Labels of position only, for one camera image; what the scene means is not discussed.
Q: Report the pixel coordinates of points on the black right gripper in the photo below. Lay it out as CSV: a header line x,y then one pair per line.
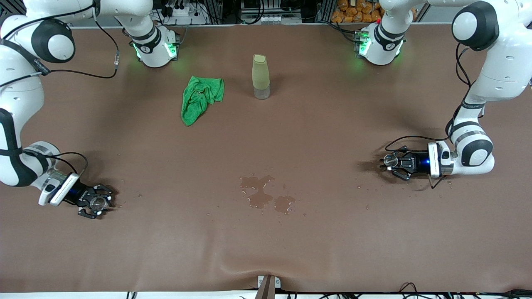
x,y
80,194

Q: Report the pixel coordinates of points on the orange snack bags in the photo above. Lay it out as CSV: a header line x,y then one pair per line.
x,y
353,12

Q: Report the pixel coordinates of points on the green cloth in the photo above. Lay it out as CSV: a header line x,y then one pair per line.
x,y
199,97

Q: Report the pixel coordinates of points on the grey electronics rack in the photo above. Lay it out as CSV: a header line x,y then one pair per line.
x,y
270,18

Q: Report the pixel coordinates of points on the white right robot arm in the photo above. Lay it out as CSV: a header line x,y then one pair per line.
x,y
16,104

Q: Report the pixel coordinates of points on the brown table mat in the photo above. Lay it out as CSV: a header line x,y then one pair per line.
x,y
266,241

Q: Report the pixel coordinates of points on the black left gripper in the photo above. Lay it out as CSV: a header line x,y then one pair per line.
x,y
417,163

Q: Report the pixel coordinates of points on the small metal shaker cup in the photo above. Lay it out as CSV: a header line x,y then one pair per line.
x,y
390,160

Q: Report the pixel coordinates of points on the white power strip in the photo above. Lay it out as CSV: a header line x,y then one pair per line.
x,y
183,12

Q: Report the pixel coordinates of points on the large brown liquid puddle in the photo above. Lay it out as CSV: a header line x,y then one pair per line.
x,y
259,199

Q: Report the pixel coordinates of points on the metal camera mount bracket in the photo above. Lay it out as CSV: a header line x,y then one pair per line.
x,y
268,288

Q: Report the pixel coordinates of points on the clear glass measuring cup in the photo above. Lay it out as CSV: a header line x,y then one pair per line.
x,y
99,202

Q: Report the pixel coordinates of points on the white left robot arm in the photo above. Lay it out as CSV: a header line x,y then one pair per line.
x,y
503,74

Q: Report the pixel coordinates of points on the olive green bottle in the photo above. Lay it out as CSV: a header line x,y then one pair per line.
x,y
261,77

